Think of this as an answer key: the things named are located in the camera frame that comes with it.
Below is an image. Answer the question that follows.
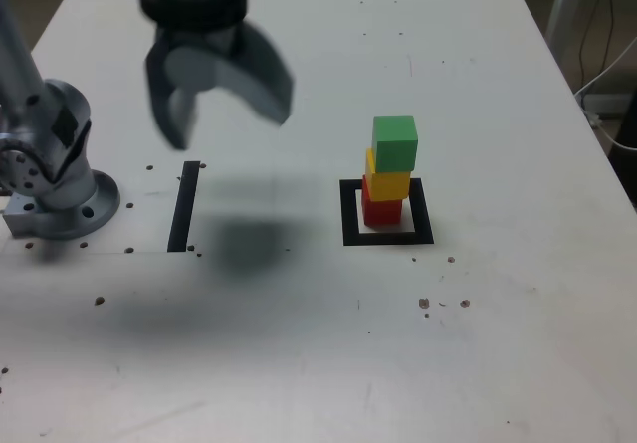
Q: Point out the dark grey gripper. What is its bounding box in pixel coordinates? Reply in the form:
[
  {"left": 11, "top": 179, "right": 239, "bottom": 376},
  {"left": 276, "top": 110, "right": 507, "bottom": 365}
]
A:
[{"left": 144, "top": 18, "right": 297, "bottom": 151}]

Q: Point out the green cube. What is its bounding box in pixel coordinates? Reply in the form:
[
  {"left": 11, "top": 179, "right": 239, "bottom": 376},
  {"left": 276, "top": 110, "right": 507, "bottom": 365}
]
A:
[{"left": 371, "top": 115, "right": 419, "bottom": 173}]

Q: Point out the yellow cube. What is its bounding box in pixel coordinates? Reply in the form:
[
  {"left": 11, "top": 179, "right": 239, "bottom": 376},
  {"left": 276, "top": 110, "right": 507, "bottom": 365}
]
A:
[{"left": 364, "top": 147, "right": 411, "bottom": 202}]

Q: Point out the red cube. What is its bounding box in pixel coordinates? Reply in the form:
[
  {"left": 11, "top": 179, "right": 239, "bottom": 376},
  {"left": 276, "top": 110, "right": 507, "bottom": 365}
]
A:
[{"left": 361, "top": 173, "right": 403, "bottom": 227}]

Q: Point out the black tape square outline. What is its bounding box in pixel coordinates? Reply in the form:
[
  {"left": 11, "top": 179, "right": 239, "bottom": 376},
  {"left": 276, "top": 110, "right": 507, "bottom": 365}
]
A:
[{"left": 338, "top": 177, "right": 435, "bottom": 247}]

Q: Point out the black tape strip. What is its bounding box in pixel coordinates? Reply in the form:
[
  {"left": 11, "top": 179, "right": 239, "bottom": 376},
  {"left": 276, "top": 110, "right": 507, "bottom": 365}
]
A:
[{"left": 166, "top": 160, "right": 201, "bottom": 254}]

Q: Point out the grey power strip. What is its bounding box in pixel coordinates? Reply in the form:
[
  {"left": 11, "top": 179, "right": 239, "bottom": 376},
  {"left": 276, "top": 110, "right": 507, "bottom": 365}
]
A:
[{"left": 579, "top": 93, "right": 637, "bottom": 116}]

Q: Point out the white metal frame leg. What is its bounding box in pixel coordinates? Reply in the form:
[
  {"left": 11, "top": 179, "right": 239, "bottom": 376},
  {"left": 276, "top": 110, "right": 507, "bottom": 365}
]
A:
[{"left": 544, "top": 0, "right": 588, "bottom": 66}]

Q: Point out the white cable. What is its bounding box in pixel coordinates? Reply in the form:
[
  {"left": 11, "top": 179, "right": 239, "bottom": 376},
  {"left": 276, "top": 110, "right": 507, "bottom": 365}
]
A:
[{"left": 574, "top": 37, "right": 637, "bottom": 151}]

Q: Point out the black hanging cable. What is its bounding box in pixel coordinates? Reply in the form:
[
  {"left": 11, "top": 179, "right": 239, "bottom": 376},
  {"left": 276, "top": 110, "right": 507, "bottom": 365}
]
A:
[{"left": 576, "top": 0, "right": 616, "bottom": 96}]

